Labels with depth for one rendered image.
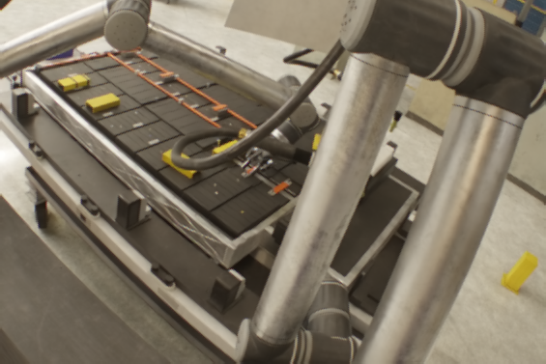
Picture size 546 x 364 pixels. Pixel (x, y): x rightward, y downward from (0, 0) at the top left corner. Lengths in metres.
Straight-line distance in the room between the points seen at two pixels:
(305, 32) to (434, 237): 0.63
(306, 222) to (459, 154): 0.28
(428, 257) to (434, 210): 0.08
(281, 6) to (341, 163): 0.51
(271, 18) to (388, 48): 0.49
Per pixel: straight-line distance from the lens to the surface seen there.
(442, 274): 0.76
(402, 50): 0.66
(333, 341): 1.02
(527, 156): 5.97
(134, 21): 1.42
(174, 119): 2.09
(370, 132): 0.69
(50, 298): 1.42
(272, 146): 1.37
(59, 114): 2.18
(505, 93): 0.73
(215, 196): 1.69
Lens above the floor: 2.05
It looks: 31 degrees down
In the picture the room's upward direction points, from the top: 20 degrees clockwise
